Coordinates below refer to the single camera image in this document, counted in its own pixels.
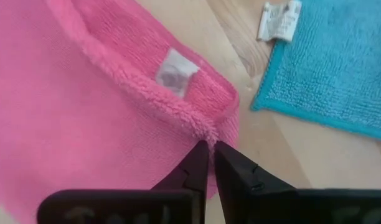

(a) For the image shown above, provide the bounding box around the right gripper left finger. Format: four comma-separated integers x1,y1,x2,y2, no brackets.
37,139,209,224

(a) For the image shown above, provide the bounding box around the blue microfiber towel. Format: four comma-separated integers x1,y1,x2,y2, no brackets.
251,0,381,142

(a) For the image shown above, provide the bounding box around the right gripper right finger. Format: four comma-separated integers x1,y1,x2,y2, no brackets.
214,140,381,224

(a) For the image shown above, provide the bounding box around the pink microfiber towel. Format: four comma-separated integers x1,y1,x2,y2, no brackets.
0,0,241,224

